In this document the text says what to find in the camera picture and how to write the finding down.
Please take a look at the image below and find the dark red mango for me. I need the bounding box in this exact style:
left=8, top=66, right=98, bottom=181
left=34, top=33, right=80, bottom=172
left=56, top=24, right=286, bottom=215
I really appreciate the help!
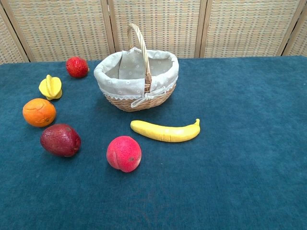
left=40, top=123, right=82, bottom=158

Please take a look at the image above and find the wicker basket with cloth liner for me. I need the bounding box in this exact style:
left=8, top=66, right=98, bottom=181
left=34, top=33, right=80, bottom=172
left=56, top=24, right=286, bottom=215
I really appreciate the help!
left=93, top=23, right=180, bottom=113

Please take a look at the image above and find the yellow starfruit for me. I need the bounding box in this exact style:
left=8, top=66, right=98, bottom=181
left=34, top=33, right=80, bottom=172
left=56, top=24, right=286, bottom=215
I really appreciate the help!
left=38, top=74, right=63, bottom=101

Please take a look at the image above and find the yellow banana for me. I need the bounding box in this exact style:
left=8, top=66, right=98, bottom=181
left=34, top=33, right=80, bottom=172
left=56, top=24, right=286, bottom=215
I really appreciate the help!
left=130, top=118, right=201, bottom=143

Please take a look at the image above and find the red strawberry-like fruit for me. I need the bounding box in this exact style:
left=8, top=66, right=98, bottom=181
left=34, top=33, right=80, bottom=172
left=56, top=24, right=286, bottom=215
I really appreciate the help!
left=65, top=56, right=90, bottom=79

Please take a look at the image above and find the orange fruit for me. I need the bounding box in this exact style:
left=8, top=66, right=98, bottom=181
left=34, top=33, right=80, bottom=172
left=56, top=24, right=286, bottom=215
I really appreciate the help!
left=22, top=98, right=57, bottom=128

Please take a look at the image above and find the blue felt table cloth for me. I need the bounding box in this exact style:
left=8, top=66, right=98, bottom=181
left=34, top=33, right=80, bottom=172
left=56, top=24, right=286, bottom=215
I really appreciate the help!
left=0, top=55, right=307, bottom=230

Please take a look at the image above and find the woven folding screen panel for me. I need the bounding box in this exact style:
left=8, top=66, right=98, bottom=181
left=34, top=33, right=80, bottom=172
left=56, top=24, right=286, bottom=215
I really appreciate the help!
left=1, top=0, right=115, bottom=62
left=283, top=11, right=307, bottom=57
left=0, top=4, right=30, bottom=65
left=107, top=0, right=207, bottom=59
left=200, top=0, right=307, bottom=58

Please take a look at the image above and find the pink red peach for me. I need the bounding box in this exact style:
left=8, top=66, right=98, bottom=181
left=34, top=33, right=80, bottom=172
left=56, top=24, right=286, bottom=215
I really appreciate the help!
left=106, top=136, right=142, bottom=173

